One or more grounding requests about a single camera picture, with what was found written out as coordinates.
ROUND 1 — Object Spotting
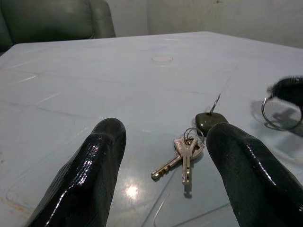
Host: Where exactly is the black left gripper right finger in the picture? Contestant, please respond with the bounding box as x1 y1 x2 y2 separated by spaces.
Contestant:
206 122 303 227

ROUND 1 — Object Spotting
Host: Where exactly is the black key fob with wire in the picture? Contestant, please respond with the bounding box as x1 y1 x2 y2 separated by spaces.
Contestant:
195 93 229 137

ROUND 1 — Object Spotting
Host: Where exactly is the green armchair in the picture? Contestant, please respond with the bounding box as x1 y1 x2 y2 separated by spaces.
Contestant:
0 0 116 54

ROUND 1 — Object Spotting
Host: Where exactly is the black fuzzy key fob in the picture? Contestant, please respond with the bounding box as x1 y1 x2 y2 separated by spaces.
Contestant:
266 75 303 106

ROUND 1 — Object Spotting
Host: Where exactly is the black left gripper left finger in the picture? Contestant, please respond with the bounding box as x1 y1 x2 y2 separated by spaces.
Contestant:
27 117 127 227

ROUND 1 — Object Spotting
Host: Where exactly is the large metal ring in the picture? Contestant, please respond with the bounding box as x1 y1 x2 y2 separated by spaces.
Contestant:
261 96 303 131

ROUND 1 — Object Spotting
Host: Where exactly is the small metal key ring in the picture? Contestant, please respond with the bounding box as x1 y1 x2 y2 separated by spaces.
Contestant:
183 127 205 145

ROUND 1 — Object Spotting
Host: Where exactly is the silver key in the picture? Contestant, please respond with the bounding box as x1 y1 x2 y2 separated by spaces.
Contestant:
151 138 188 182
181 138 200 184

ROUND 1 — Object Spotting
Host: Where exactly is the white plastic table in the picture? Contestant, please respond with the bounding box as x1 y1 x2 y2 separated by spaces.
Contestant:
0 30 303 227

